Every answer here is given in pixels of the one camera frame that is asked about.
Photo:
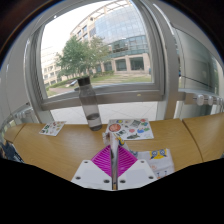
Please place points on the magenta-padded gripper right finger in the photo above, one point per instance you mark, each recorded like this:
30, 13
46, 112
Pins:
140, 173

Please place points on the large colourful sticker sheet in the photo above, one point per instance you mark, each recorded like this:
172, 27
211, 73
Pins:
133, 128

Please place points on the clear grey bottle, black cap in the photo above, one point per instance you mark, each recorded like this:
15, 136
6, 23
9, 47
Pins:
90, 106

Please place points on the dark blue chair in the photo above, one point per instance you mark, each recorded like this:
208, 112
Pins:
8, 151

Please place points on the green tree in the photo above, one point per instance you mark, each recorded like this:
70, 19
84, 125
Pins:
76, 56

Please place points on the grey window frame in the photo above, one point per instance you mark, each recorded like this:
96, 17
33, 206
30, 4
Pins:
110, 95

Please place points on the grey rail with white knobs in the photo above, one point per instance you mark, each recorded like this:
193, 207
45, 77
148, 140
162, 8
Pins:
21, 115
200, 99

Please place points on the glass-fronted building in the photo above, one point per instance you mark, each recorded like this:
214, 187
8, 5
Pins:
126, 30

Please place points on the small colourful sticker sheet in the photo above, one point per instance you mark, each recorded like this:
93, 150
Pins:
52, 128

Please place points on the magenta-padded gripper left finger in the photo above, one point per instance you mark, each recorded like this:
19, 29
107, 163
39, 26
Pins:
87, 173

